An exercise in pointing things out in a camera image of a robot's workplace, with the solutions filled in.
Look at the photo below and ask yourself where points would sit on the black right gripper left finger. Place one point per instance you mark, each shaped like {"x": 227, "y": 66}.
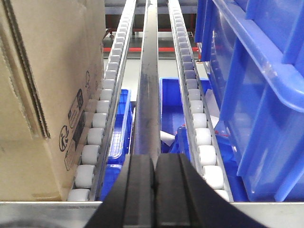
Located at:
{"x": 130, "y": 203}

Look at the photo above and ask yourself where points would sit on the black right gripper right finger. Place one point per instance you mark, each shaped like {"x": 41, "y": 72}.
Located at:
{"x": 185, "y": 200}

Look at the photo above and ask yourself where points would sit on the brown cardboard box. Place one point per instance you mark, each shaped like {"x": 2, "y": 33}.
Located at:
{"x": 51, "y": 64}

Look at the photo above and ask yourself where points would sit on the metal shelf front beam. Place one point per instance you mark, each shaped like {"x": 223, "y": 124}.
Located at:
{"x": 76, "y": 214}

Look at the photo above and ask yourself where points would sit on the right white roller track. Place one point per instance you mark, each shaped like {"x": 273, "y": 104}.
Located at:
{"x": 204, "y": 150}

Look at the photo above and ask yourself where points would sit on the white roller track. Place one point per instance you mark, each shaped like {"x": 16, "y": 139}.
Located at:
{"x": 204, "y": 150}
{"x": 100, "y": 115}

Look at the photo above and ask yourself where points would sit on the left white roller track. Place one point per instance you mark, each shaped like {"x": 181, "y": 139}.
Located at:
{"x": 100, "y": 115}

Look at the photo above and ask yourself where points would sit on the blue bin lower left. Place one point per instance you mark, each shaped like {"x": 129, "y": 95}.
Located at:
{"x": 120, "y": 143}

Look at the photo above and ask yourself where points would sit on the white paper sheet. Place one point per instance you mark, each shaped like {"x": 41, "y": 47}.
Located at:
{"x": 167, "y": 138}

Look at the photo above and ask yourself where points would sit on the large blue plastic bin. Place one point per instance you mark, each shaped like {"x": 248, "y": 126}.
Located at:
{"x": 254, "y": 50}

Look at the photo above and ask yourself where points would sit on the dark metal centre rail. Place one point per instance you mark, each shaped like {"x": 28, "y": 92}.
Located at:
{"x": 147, "y": 118}

